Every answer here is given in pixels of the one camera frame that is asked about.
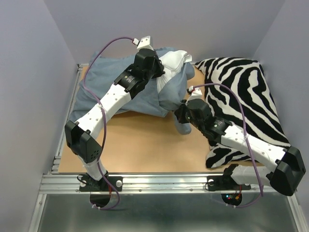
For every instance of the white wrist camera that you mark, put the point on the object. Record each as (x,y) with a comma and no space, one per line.
(145,42)
(194,93)

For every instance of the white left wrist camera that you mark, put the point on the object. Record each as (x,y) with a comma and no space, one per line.
(145,42)

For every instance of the aluminium front rail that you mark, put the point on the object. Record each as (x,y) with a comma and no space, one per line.
(133,183)

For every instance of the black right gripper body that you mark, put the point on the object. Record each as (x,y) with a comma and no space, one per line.
(195,123)

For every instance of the zebra striped pillow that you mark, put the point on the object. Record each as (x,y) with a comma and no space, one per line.
(239,93)

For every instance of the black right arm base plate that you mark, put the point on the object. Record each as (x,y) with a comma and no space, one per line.
(223,182)

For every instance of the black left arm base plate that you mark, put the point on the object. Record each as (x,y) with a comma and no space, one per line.
(88,184)

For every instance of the aluminium left side rail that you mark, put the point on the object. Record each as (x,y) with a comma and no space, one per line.
(58,154)

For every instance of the aluminium rail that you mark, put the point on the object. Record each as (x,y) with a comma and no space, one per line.
(58,154)
(133,183)

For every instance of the blue-grey pillowcase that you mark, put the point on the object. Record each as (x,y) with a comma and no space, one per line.
(104,71)

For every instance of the white pillow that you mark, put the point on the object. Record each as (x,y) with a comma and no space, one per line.
(173,61)

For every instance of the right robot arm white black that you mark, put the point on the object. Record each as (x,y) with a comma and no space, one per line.
(282,169)

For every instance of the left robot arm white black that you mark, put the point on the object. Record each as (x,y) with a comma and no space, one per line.
(81,135)

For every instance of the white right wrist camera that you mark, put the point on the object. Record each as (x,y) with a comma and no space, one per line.
(194,93)

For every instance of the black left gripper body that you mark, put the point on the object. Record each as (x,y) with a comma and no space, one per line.
(156,71)

